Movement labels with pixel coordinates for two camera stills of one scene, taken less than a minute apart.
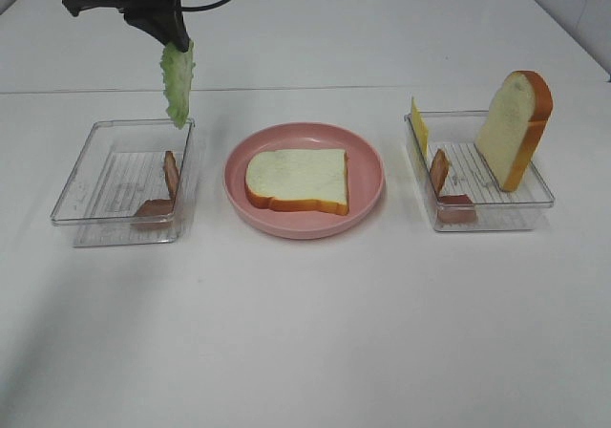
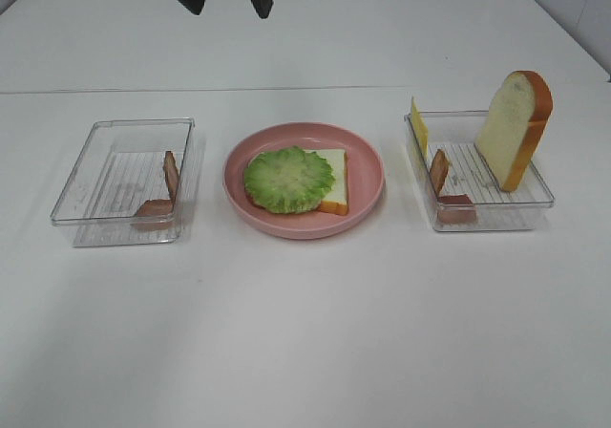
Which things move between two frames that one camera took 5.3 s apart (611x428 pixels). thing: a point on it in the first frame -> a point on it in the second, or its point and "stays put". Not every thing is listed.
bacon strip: [452, 209] stays put
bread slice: [514, 124] stays put
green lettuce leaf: [178, 67] -> [287, 181]
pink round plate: [365, 176] stays put
